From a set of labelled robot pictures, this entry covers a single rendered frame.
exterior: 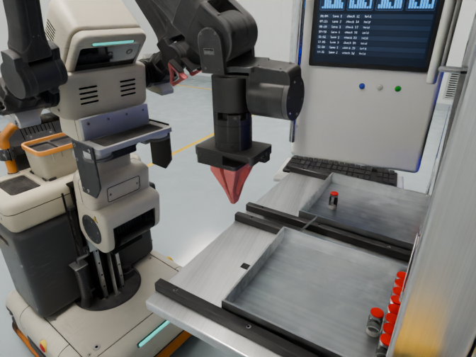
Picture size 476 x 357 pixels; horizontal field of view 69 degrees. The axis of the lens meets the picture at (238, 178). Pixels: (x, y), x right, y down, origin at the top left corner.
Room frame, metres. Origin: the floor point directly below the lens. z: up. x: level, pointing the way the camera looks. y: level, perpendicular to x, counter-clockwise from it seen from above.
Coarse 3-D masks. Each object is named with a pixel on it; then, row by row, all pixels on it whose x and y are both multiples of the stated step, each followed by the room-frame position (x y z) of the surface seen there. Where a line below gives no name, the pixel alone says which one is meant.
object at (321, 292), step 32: (288, 256) 0.59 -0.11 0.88; (320, 256) 0.59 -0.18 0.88; (352, 256) 0.57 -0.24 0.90; (256, 288) 0.50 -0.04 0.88; (288, 288) 0.50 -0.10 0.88; (320, 288) 0.50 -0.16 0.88; (352, 288) 0.50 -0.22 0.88; (384, 288) 0.50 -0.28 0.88; (256, 320) 0.40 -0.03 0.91; (288, 320) 0.42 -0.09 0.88; (320, 320) 0.42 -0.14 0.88; (352, 320) 0.42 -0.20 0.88; (320, 352) 0.35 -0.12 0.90; (352, 352) 0.36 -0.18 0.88
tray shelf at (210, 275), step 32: (288, 192) 0.89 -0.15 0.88; (288, 224) 0.72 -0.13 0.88; (224, 256) 0.59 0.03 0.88; (256, 256) 0.59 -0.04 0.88; (384, 256) 0.59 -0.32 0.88; (192, 288) 0.50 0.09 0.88; (224, 288) 0.50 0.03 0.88; (192, 320) 0.42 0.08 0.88; (224, 352) 0.38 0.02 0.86; (256, 352) 0.36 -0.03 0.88
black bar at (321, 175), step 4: (292, 168) 1.02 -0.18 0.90; (296, 168) 1.01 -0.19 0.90; (300, 168) 1.01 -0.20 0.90; (304, 168) 1.01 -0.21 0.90; (296, 172) 1.01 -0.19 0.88; (300, 172) 1.01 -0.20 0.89; (304, 172) 1.00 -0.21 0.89; (308, 172) 0.99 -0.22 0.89; (312, 172) 0.98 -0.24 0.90; (316, 172) 0.98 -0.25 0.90; (320, 172) 0.98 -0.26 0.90; (324, 172) 0.98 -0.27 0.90; (312, 176) 0.98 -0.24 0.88; (316, 176) 0.98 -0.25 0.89; (320, 176) 0.97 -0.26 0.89; (324, 176) 0.96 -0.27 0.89
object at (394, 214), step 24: (360, 192) 0.88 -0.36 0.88; (384, 192) 0.86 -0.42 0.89; (408, 192) 0.83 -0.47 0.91; (312, 216) 0.71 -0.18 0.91; (336, 216) 0.75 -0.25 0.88; (360, 216) 0.75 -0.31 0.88; (384, 216) 0.75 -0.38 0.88; (408, 216) 0.75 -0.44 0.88; (384, 240) 0.62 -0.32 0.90; (408, 240) 0.65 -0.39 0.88
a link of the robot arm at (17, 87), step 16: (16, 0) 0.69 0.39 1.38; (32, 0) 0.71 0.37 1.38; (16, 16) 0.70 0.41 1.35; (32, 16) 0.71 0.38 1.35; (16, 32) 0.71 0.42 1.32; (32, 32) 0.71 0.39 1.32; (16, 48) 0.72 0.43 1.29; (32, 48) 0.72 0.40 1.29; (48, 48) 0.75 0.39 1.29; (16, 64) 0.71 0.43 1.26; (16, 80) 0.71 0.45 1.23; (32, 80) 0.72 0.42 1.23; (64, 80) 0.79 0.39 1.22; (16, 96) 0.74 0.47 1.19
